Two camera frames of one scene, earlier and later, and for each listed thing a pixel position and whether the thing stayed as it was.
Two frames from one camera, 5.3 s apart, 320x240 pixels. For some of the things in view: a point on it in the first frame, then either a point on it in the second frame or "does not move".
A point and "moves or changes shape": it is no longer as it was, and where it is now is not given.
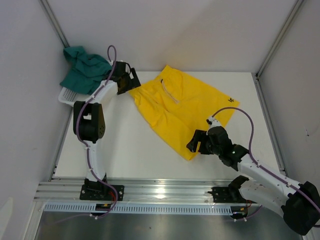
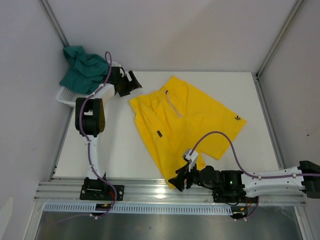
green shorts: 86,71 does not move
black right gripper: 198,136 -> 183,172
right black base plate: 227,194 does not move
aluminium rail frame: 136,191 does not move
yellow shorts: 181,108 moves or changes shape
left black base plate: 100,192 does not move
